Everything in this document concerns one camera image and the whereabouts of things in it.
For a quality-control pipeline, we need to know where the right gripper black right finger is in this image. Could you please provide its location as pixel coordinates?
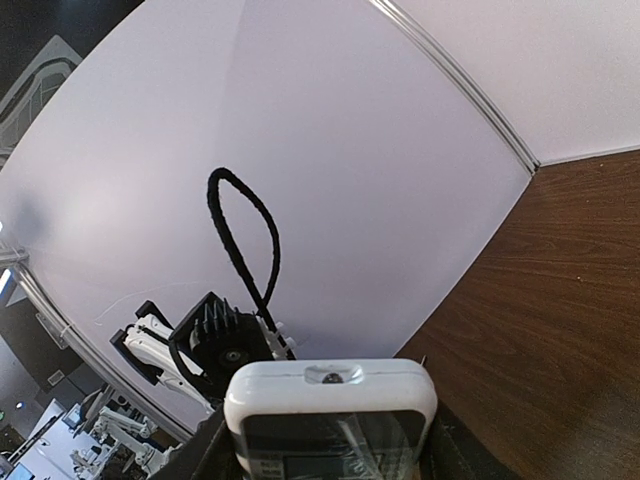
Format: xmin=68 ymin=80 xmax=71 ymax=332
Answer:
xmin=424 ymin=404 xmax=505 ymax=479

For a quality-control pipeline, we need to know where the white remote control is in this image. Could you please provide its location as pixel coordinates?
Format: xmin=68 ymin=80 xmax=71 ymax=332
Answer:
xmin=223 ymin=359 xmax=438 ymax=479

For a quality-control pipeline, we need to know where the left aluminium corner post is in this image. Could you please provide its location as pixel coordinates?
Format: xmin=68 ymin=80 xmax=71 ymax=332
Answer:
xmin=369 ymin=0 xmax=540 ymax=176

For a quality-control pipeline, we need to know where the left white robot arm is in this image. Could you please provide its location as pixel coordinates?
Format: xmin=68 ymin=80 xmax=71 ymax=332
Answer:
xmin=110 ymin=300 xmax=219 ymax=415

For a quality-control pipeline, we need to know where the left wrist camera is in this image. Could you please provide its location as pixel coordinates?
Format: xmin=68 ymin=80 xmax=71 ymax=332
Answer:
xmin=168 ymin=292 xmax=273 ymax=399

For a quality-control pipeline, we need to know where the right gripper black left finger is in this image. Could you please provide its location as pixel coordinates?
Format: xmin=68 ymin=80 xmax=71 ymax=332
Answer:
xmin=188 ymin=406 xmax=240 ymax=480

